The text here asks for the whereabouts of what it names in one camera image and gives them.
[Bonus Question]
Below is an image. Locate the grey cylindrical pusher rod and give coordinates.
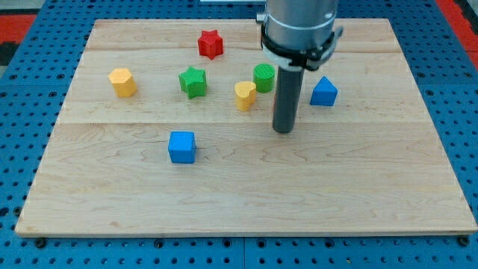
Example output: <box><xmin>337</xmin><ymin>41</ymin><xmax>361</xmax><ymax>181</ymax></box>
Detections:
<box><xmin>273</xmin><ymin>67</ymin><xmax>304</xmax><ymax>134</ymax></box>

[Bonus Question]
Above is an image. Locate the green cylinder block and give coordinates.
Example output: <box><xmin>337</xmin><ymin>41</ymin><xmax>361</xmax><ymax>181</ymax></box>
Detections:
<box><xmin>253</xmin><ymin>64</ymin><xmax>276</xmax><ymax>93</ymax></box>

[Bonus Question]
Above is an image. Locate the yellow heart block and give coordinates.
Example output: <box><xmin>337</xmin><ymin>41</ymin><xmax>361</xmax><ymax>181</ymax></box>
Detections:
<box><xmin>235</xmin><ymin>81</ymin><xmax>256</xmax><ymax>111</ymax></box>

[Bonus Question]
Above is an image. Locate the wooden board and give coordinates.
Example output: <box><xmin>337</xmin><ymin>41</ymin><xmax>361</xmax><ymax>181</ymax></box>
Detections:
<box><xmin>16</xmin><ymin>19</ymin><xmax>477</xmax><ymax>238</ymax></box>

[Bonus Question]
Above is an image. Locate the blue cube block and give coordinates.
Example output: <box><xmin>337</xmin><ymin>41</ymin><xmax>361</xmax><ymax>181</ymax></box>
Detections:
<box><xmin>168</xmin><ymin>131</ymin><xmax>196</xmax><ymax>164</ymax></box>

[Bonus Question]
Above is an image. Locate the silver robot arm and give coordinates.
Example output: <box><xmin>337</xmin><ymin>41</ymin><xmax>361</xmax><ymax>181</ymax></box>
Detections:
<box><xmin>261</xmin><ymin>0</ymin><xmax>343</xmax><ymax>134</ymax></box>

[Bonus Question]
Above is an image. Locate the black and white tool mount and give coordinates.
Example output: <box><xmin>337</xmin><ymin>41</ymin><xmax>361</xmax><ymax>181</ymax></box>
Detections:
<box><xmin>261</xmin><ymin>25</ymin><xmax>344</xmax><ymax>72</ymax></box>

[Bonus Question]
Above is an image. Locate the blue triangle block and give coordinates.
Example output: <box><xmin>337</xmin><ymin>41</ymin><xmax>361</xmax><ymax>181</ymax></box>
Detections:
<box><xmin>310</xmin><ymin>76</ymin><xmax>338</xmax><ymax>106</ymax></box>

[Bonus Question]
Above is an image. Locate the yellow hexagon block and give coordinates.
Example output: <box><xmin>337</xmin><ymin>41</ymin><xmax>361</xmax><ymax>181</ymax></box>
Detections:
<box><xmin>108</xmin><ymin>68</ymin><xmax>137</xmax><ymax>98</ymax></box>

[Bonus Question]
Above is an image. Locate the green star block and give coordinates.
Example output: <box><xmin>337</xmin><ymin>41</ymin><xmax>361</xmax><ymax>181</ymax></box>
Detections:
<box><xmin>179</xmin><ymin>67</ymin><xmax>207</xmax><ymax>99</ymax></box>

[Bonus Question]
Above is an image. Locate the red star block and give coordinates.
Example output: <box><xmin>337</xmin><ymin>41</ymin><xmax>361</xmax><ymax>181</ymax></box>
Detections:
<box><xmin>197</xmin><ymin>30</ymin><xmax>224</xmax><ymax>60</ymax></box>

